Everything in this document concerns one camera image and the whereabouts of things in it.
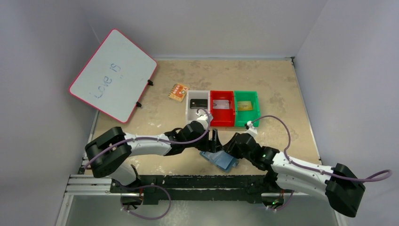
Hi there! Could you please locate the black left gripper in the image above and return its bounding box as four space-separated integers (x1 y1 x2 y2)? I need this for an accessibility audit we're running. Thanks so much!
184 128 223 153

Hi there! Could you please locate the blue card holder wallet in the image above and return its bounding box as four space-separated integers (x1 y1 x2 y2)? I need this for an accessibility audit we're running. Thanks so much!
200 151 239 173

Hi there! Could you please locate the white plastic bin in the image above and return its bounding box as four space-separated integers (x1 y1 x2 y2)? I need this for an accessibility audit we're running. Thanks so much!
185 90 211 125

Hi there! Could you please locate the green plastic bin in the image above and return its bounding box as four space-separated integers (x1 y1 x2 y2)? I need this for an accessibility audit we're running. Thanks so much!
233 90 261 127

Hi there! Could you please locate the red plastic bin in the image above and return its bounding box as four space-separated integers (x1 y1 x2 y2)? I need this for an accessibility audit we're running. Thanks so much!
210 90 236 127

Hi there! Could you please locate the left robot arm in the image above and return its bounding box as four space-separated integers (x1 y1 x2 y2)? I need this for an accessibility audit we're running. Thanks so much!
85 121 223 193

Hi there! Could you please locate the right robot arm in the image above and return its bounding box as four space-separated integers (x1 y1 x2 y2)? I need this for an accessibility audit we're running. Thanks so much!
223 133 365 218

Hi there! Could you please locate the white patterned card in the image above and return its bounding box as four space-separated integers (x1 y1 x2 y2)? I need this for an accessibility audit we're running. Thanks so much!
212 99 231 110

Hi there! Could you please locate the gold card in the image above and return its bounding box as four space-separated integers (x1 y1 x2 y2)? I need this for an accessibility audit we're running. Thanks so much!
237 101 253 111

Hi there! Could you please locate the black card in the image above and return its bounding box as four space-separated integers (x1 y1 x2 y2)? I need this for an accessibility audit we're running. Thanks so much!
189 98 208 109

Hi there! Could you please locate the orange spiral notebook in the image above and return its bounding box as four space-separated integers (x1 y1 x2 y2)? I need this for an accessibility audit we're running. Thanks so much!
168 83 189 102

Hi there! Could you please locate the pink-framed whiteboard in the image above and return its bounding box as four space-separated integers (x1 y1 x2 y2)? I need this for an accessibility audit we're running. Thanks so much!
69 29 158 123

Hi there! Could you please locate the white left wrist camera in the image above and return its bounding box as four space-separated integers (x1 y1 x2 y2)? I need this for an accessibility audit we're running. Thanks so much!
196 114 213 128

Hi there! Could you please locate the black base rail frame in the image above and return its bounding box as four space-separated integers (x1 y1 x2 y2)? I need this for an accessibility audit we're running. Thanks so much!
64 174 340 207

